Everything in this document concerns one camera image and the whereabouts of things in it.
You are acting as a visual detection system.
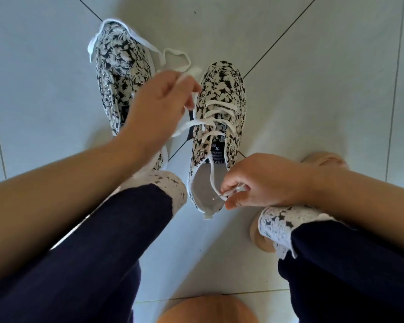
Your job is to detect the person's left hand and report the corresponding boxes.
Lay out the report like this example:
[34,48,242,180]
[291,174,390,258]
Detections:
[116,70,202,162]

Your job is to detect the person's right hand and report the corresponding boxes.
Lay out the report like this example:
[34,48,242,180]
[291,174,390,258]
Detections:
[220,153,310,211]

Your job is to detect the floral sneaker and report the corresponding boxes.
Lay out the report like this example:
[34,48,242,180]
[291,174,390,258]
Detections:
[93,20,171,173]
[187,60,247,220]

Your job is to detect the person's left forearm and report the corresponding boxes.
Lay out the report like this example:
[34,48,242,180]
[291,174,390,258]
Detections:
[0,137,145,286]

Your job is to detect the person's right forearm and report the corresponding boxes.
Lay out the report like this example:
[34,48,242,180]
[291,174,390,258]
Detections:
[303,164,404,259]

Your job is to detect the person's right leg navy trousers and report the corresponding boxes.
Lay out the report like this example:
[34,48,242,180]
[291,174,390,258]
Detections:
[257,205,404,323]

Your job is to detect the person's leg navy trousers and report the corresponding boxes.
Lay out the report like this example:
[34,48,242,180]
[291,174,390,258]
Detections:
[0,170,189,323]
[257,205,404,323]

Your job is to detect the person's left leg navy trousers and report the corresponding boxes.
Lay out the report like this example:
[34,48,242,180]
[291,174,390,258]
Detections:
[0,170,189,323]

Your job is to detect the pink slipper with green charm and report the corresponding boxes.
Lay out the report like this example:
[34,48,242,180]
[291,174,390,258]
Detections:
[249,151,349,253]

